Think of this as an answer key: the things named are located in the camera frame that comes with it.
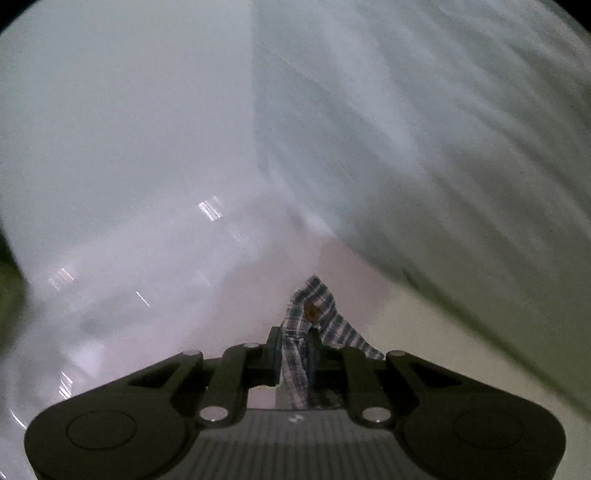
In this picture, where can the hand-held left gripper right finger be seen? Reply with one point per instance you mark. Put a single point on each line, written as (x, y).
(318, 361)

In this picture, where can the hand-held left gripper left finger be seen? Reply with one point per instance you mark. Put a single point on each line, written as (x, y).
(273, 357)

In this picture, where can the blue plaid shirt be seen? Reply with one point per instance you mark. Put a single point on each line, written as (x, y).
(298, 341)

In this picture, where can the light blue printed bedsheet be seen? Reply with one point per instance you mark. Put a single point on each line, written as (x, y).
(415, 138)

